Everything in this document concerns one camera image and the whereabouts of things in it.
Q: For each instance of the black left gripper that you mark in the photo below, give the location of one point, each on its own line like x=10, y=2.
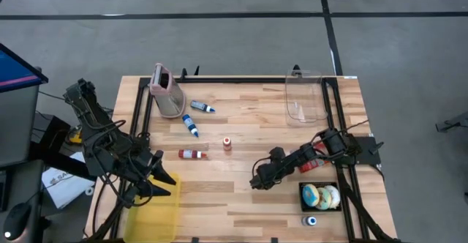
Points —
x=142, y=162

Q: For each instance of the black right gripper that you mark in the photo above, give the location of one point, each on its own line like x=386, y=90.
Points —
x=268, y=175

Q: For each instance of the red-capped ink bottle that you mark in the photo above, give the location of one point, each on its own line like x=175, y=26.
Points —
x=227, y=143
x=190, y=154

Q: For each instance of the red snack packet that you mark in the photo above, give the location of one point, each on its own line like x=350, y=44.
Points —
x=311, y=167

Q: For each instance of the blue frosted toy donut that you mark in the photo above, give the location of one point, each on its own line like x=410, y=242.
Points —
x=310, y=195

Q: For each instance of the green frosted toy donut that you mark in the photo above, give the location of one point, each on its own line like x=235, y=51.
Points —
x=324, y=200

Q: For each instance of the blue-capped ink bottle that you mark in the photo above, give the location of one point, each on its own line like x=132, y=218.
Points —
x=200, y=106
x=189, y=123
x=310, y=221

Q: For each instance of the white frosted toy donut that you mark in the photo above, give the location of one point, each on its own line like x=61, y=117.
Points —
x=335, y=196

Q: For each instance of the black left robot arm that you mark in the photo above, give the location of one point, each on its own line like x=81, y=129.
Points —
x=91, y=115

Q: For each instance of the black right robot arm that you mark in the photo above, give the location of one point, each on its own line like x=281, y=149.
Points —
x=329, y=148

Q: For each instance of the yellow plastic bin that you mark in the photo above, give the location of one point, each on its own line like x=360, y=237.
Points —
x=157, y=221

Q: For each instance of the black square tray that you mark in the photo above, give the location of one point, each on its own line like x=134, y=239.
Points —
x=303, y=207

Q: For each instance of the white tape roll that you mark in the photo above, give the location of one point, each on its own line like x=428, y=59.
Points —
x=89, y=191

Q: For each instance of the clear plastic container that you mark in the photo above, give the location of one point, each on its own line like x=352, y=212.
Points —
x=311, y=107

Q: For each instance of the white paper sheet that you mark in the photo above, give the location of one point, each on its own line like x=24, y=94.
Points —
x=66, y=188

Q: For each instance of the yellow tape measure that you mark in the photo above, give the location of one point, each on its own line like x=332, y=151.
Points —
x=75, y=137

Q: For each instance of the grey desk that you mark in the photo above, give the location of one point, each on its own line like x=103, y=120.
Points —
x=25, y=184

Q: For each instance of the black computer mouse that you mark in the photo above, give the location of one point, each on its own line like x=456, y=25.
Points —
x=16, y=221

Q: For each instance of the computer monitor blue screen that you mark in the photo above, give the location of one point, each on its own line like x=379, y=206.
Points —
x=18, y=118

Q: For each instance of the black stand leg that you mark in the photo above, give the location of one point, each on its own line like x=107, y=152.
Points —
x=453, y=123

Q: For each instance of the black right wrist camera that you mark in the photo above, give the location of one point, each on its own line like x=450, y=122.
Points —
x=278, y=153

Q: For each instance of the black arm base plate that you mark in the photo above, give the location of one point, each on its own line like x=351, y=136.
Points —
x=367, y=151

